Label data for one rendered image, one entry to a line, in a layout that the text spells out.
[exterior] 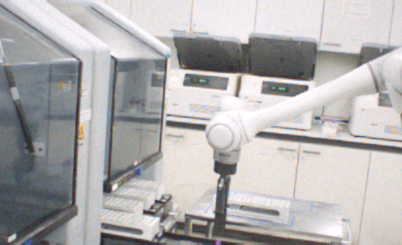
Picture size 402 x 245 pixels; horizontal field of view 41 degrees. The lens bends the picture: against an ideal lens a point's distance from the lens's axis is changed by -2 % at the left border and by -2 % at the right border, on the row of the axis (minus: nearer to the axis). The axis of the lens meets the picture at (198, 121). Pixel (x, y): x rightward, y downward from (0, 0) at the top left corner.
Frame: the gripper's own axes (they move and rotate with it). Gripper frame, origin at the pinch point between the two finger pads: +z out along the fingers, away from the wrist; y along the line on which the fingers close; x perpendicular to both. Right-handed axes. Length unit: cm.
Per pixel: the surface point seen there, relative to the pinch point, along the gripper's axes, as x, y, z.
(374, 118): 71, -227, -16
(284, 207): 19.8, -31.0, 1.4
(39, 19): -50, 35, -61
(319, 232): 33.9, -24.4, 7.3
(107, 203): -43.5, -9.5, 3.2
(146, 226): -23.0, 7.8, 3.0
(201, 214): -11.5, -26.4, 7.4
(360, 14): 55, -255, -91
